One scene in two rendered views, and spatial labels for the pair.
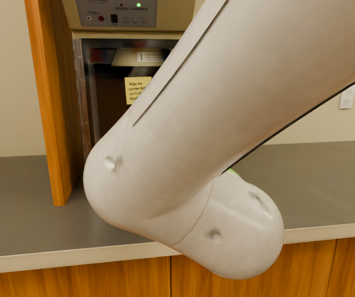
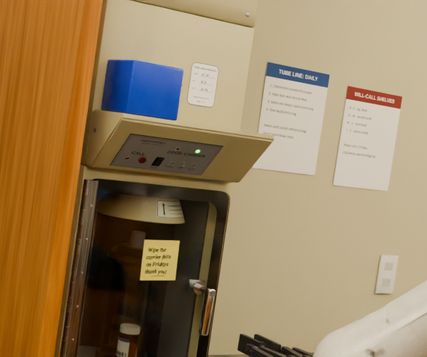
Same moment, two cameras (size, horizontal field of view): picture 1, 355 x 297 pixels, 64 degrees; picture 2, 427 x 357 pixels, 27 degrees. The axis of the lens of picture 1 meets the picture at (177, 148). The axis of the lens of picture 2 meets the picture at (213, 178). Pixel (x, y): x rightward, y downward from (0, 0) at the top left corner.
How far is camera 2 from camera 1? 103 cm
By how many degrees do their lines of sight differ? 28
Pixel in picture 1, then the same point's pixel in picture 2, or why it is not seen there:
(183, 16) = (241, 166)
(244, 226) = not seen: outside the picture
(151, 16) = (204, 163)
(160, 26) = (207, 174)
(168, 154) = (421, 347)
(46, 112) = (55, 290)
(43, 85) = (61, 249)
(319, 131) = not seen: hidden behind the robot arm
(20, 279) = not seen: outside the picture
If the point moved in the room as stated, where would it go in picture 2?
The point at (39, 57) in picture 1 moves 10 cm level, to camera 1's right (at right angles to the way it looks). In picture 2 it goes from (66, 210) to (123, 215)
